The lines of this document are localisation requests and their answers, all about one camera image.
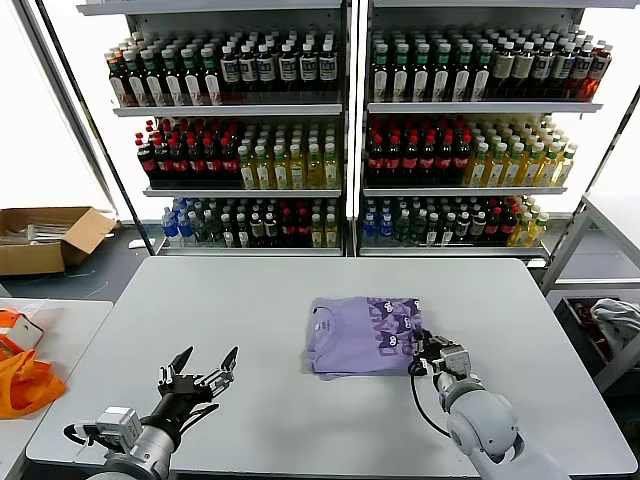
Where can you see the open cardboard box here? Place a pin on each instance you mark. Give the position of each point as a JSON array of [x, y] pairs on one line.
[[30, 260]]

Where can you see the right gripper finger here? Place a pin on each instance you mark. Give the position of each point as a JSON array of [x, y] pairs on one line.
[[419, 348], [434, 341]]

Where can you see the grey metal frame rack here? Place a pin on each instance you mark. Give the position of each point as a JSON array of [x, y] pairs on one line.
[[612, 220]]

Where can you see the dark bottle tan label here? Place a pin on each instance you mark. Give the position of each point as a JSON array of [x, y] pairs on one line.
[[503, 70], [522, 69]]

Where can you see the grey white garment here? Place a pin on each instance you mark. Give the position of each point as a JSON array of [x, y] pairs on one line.
[[617, 315]]

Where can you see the dark bottle green white label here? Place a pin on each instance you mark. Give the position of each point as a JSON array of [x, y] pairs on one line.
[[482, 75], [442, 75], [381, 75], [210, 85], [463, 75], [173, 85], [421, 75], [134, 85], [153, 85], [192, 85], [401, 75]]

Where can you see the small white carton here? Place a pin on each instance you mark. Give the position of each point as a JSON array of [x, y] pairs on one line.
[[27, 332]]

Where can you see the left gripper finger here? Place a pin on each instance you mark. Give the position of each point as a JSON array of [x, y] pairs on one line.
[[220, 380], [175, 372]]

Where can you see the orange fabric bag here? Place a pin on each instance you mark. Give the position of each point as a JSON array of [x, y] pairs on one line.
[[25, 385]]

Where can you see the dark bottle white cap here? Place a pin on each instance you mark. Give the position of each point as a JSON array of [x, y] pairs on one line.
[[242, 232], [477, 229], [257, 231], [228, 232], [271, 231], [432, 231], [462, 230], [447, 231]]

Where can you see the blue sports drink bottle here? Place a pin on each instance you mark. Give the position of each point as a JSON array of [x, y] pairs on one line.
[[386, 229], [370, 229], [185, 229], [171, 227]]

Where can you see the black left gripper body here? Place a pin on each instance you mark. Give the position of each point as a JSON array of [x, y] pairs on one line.
[[177, 400]]

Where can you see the yellow juice bottle green label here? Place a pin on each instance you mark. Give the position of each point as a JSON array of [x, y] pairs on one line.
[[476, 170], [529, 170], [511, 170], [281, 172], [246, 172], [263, 172], [547, 170], [331, 234], [564, 170], [315, 171], [297, 171], [537, 231], [521, 232], [331, 171], [494, 170], [316, 234]]

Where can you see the black plastic crate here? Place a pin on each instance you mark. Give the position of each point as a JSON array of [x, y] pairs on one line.
[[567, 320]]

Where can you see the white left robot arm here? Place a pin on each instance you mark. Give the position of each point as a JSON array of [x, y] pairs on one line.
[[145, 455]]

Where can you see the clear plastic packing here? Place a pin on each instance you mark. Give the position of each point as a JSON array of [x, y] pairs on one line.
[[30, 232]]

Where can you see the red garment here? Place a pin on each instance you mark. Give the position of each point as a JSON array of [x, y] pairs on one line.
[[585, 312]]

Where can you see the black slanted pole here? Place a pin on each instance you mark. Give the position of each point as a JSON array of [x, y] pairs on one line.
[[95, 130], [611, 150]]

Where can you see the cola bottle red cap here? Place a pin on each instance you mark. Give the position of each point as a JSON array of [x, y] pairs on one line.
[[163, 165], [445, 161], [410, 161], [146, 165], [461, 161], [196, 165], [393, 162], [230, 164], [302, 230], [508, 229], [179, 165], [428, 161], [376, 162], [492, 229], [213, 164], [287, 230]]

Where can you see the grey metal shelf unit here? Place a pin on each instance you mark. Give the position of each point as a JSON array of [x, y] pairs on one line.
[[475, 107], [225, 110]]

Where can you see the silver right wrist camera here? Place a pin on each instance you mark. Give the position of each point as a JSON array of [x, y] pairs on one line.
[[456, 365]]

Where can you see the amber drink bottle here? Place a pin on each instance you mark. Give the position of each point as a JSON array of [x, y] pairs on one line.
[[118, 85]]

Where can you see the dark bottle blue white label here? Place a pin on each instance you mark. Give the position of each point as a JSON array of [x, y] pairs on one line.
[[328, 68], [248, 70], [580, 71], [230, 70], [308, 68], [266, 69], [288, 69], [562, 69], [542, 69]]

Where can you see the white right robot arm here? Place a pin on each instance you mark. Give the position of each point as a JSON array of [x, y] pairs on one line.
[[480, 425]]

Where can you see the red drink bottle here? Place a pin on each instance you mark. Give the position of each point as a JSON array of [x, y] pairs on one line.
[[597, 72]]

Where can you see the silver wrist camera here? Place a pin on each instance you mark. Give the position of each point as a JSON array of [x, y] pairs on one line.
[[456, 365], [117, 427]]

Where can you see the purple t-shirt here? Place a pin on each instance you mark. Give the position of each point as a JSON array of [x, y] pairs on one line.
[[345, 340]]

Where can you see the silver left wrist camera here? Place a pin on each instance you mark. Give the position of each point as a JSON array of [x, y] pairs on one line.
[[117, 427]]

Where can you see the dark green drink bottle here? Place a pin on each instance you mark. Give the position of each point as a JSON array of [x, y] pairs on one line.
[[215, 231], [418, 230], [201, 230], [403, 229]]

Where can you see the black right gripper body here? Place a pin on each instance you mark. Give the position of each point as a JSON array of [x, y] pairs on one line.
[[432, 357]]

